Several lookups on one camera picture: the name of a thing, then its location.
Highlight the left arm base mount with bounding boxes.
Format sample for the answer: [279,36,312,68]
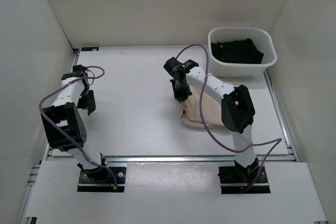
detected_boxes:
[77,163,127,193]

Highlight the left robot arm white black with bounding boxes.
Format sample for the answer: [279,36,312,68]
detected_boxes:
[39,65,110,183]

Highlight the black corner bracket label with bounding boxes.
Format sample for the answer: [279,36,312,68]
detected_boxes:
[81,47,99,51]

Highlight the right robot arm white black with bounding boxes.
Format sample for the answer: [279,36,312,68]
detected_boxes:
[163,57,259,182]

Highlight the beige trousers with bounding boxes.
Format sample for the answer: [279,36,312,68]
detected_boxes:
[176,86,227,130]

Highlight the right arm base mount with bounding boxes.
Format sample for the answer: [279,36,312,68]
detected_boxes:
[217,166,271,194]

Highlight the black trousers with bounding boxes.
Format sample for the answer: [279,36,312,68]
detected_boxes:
[211,38,264,64]

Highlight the white plastic basket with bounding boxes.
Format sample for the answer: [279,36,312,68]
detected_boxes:
[208,26,277,79]

